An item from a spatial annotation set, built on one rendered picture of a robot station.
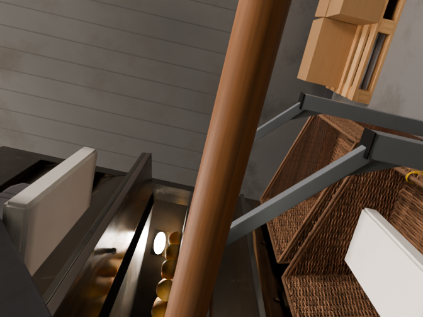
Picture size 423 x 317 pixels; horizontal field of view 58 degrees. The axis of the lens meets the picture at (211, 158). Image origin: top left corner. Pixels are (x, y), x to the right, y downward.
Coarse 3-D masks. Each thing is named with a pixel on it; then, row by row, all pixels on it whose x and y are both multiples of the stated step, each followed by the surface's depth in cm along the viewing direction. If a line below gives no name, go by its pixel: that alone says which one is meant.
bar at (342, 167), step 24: (312, 96) 103; (288, 120) 106; (360, 120) 105; (384, 120) 105; (408, 120) 105; (360, 144) 61; (384, 144) 58; (408, 144) 57; (336, 168) 60; (360, 168) 61; (384, 168) 60; (288, 192) 61; (312, 192) 61; (264, 216) 62
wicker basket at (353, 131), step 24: (312, 120) 169; (336, 120) 151; (312, 144) 172; (336, 144) 171; (288, 168) 176; (312, 168) 176; (264, 192) 179; (288, 216) 162; (312, 216) 124; (288, 240) 142
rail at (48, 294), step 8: (144, 152) 174; (128, 176) 142; (120, 184) 134; (112, 200) 120; (104, 208) 114; (96, 224) 104; (88, 232) 100; (88, 240) 96; (80, 248) 92; (72, 256) 88; (72, 264) 85; (64, 272) 82; (56, 280) 79; (48, 288) 77; (56, 288) 77; (48, 296) 74
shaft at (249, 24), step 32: (256, 0) 21; (288, 0) 22; (256, 32) 21; (224, 64) 23; (256, 64) 22; (224, 96) 23; (256, 96) 23; (224, 128) 23; (256, 128) 24; (224, 160) 23; (224, 192) 24; (192, 224) 25; (224, 224) 25; (192, 256) 25; (192, 288) 26
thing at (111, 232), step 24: (144, 168) 157; (120, 192) 127; (144, 192) 159; (120, 216) 118; (96, 240) 96; (120, 240) 119; (96, 264) 95; (120, 264) 121; (72, 288) 78; (96, 288) 95; (72, 312) 79; (96, 312) 96
